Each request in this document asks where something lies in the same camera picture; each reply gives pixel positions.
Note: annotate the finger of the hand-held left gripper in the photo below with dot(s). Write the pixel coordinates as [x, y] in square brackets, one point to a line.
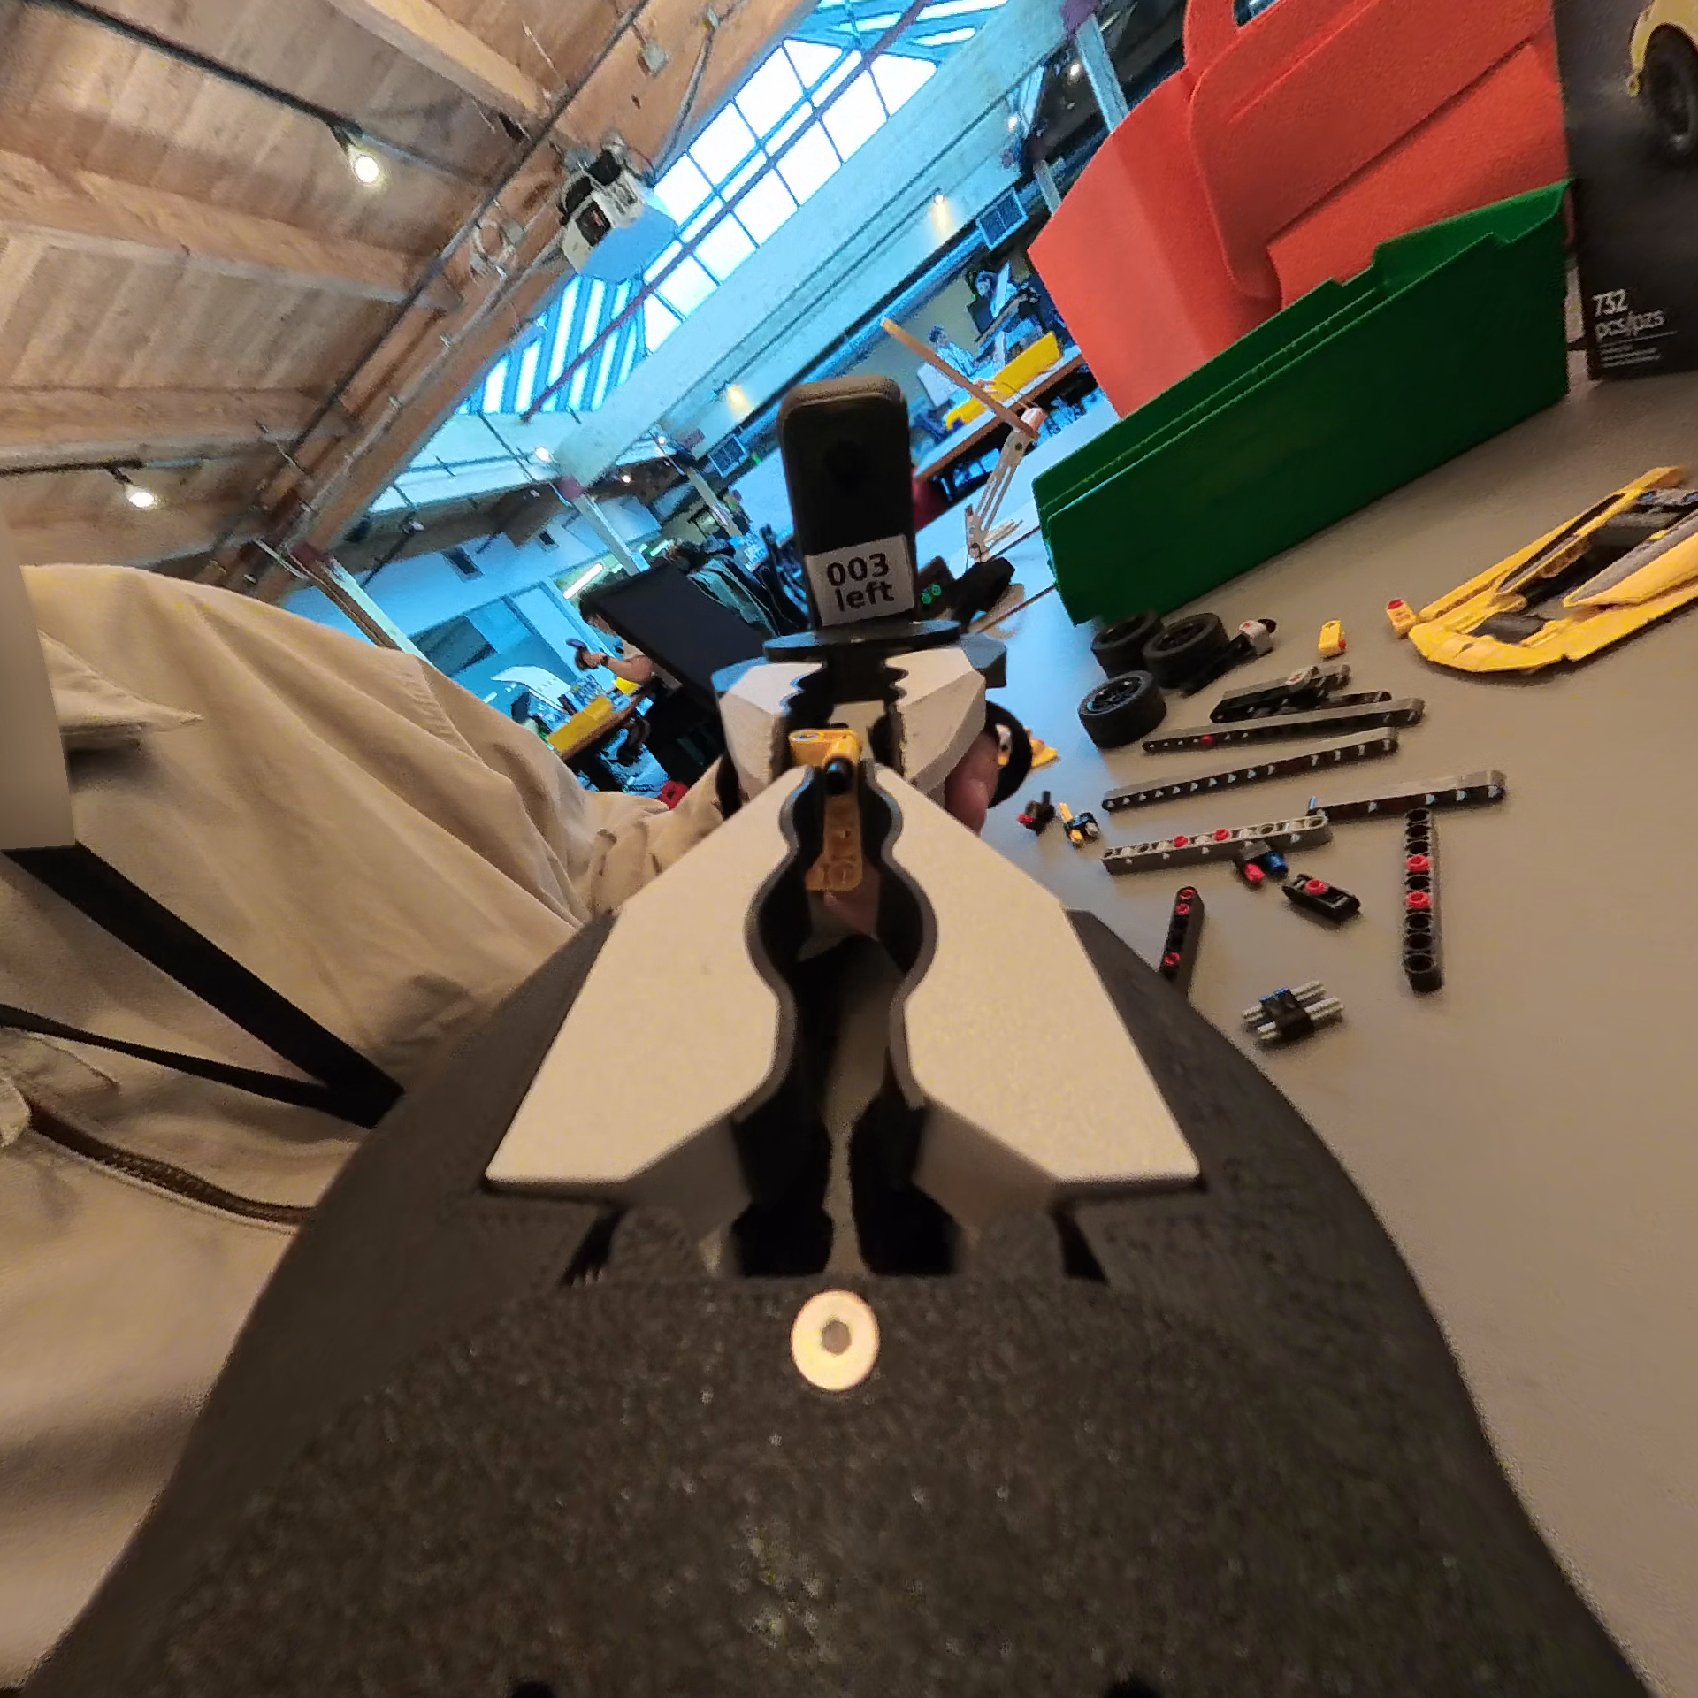
[756, 724]
[937, 724]

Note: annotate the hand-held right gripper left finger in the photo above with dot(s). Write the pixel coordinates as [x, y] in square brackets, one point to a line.
[638, 1047]

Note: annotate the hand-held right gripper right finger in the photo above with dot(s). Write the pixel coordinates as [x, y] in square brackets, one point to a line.
[1047, 1047]

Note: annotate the yellow angled brick piece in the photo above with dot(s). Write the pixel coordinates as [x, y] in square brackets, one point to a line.
[836, 822]

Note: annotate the yellow toy car hood assembly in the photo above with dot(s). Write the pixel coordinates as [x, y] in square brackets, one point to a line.
[1525, 616]

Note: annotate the person's left forearm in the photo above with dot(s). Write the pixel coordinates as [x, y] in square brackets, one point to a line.
[638, 834]

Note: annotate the grey desk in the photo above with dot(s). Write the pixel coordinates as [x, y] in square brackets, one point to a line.
[1461, 1192]

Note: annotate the person's left hand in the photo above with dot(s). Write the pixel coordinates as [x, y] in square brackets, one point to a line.
[972, 792]

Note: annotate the black board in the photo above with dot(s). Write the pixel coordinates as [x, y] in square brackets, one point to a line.
[670, 636]

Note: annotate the red black pin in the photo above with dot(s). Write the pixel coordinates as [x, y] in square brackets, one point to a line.
[1036, 811]

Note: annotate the black box green light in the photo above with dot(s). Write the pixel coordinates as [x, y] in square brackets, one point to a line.
[963, 591]

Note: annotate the black beam with red pins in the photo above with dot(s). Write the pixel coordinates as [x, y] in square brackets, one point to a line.
[1182, 935]
[1421, 915]

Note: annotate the yellow blue black pin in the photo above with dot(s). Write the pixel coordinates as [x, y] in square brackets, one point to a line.
[1078, 822]

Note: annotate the yellow table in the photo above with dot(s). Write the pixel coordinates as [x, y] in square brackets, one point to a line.
[1009, 378]

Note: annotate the black toy wheel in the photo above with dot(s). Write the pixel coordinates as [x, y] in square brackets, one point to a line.
[1187, 648]
[1125, 643]
[1121, 710]

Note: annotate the black connector white axles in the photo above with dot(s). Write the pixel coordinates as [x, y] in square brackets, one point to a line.
[1295, 1015]

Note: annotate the light grey beam red pins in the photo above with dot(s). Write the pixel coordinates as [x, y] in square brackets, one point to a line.
[1214, 844]

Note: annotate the short black beam, red pin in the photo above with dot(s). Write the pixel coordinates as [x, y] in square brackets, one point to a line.
[1259, 866]

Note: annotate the skylight window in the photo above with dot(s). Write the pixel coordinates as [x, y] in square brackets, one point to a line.
[743, 172]

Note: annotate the long dark grey beam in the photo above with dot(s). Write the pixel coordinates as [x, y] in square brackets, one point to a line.
[1248, 772]
[1286, 726]

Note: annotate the grey black axle connector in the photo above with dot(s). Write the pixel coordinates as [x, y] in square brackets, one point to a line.
[1251, 641]

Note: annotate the black beam assembly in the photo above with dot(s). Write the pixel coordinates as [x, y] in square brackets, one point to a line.
[1295, 691]

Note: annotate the ceiling mounted device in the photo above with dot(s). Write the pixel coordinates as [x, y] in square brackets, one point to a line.
[602, 198]

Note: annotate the person's beige jacket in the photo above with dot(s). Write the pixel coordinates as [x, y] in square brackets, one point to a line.
[266, 822]

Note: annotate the red plastic bin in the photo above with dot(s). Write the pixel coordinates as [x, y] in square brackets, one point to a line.
[1193, 198]

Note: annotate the green plastic bin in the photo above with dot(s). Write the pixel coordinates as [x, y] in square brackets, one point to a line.
[1301, 424]

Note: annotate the ceiling spot lamp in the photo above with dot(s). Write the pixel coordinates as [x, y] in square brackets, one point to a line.
[360, 163]
[141, 496]

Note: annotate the dark toy car box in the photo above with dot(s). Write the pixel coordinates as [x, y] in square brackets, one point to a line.
[1631, 159]

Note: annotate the small black frame red centre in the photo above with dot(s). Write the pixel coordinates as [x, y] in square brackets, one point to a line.
[1320, 899]

